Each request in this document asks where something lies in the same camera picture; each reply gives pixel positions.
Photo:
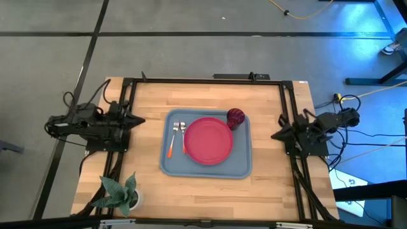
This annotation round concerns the black horizontal rig beam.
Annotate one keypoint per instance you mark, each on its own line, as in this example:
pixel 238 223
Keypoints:
pixel 203 223

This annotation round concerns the black furniture edge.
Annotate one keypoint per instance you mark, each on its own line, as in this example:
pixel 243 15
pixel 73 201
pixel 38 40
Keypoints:
pixel 375 191

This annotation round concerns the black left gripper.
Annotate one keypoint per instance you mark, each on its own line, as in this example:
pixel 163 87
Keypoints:
pixel 117 122

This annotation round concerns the red plastic plate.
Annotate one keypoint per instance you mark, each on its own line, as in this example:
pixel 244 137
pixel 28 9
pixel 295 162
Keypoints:
pixel 208 141

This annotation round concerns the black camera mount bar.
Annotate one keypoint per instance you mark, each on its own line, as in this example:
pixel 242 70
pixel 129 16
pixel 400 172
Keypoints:
pixel 235 76

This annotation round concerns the blue-grey plastic tray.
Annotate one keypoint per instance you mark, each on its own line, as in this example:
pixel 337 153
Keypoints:
pixel 210 170

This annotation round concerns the black aluminium table frame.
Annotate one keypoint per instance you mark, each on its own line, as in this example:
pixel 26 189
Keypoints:
pixel 206 81

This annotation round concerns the grey metal floor bracket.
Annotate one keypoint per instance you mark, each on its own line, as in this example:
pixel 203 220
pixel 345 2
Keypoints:
pixel 9 147

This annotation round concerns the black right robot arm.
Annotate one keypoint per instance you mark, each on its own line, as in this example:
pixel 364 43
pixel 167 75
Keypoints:
pixel 330 121

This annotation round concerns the black metal desk frame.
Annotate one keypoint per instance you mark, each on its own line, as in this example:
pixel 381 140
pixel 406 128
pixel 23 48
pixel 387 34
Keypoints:
pixel 365 81

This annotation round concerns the red patterned cup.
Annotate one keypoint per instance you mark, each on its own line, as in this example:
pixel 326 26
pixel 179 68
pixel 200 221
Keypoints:
pixel 235 117

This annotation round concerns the green plant white pot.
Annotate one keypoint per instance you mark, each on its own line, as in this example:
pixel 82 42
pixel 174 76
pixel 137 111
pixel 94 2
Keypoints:
pixel 119 194

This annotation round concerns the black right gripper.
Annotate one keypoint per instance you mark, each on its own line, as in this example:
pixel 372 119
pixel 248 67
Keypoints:
pixel 302 133

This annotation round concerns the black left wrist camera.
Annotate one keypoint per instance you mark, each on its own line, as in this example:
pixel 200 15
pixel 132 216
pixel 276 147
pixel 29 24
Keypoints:
pixel 116 106

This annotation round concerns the person's leg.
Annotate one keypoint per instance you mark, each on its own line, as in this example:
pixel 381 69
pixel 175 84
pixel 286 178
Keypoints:
pixel 401 35

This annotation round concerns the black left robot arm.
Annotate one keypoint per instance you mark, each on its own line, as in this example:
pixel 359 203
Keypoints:
pixel 70 125

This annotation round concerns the person's shoe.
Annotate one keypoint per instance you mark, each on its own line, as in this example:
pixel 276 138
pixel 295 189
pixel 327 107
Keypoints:
pixel 391 48

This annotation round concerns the white sheet blue marks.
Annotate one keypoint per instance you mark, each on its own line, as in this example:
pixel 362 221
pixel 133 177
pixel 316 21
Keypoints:
pixel 346 181

